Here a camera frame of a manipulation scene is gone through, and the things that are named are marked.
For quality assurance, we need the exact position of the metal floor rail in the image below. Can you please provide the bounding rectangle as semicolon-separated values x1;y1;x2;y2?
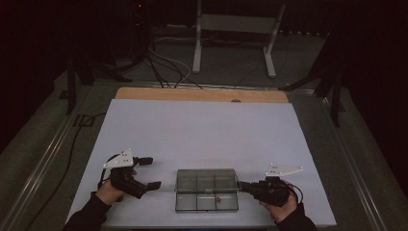
316;95;389;231
0;86;94;231

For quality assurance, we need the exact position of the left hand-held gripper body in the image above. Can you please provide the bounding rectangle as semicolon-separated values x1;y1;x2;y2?
102;147;149;200

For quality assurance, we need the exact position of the black tripod stand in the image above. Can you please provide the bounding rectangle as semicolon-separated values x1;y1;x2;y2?
278;32;345;128
65;54;134;116

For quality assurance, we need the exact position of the black floor cable bundle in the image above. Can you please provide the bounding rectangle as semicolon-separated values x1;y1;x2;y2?
144;52;204;90

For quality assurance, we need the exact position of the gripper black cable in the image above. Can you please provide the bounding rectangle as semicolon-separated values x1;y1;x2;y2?
287;182;304;205
97;153;121;191

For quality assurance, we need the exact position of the person's right hand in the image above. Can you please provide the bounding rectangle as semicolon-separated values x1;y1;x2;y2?
259;179;300;224

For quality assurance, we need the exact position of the white table mat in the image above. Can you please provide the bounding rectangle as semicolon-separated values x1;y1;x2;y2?
64;98;337;229

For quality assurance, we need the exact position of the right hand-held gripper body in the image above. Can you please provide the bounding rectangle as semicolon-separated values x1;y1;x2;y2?
248;163;304;208

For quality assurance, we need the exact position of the white metal stand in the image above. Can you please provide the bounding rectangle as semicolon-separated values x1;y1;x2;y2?
191;0;287;79

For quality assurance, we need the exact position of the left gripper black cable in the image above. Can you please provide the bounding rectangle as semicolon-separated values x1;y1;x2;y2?
97;153;121;191

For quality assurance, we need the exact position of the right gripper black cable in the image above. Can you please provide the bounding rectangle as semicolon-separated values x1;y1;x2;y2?
287;182;304;205

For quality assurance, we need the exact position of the person's left hand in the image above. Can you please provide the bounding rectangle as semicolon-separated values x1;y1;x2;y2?
94;169;138;206

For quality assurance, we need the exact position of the white floor cable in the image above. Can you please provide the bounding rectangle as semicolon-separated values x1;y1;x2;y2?
147;37;197;83

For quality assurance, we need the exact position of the long black floor cable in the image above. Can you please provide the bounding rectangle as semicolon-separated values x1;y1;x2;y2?
23;112;107;231

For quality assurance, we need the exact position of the dark equipment with red light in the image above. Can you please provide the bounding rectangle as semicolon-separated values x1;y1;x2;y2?
105;0;152;65

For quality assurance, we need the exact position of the clear plastic compartment box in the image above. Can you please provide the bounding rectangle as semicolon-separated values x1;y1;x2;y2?
174;168;241;214

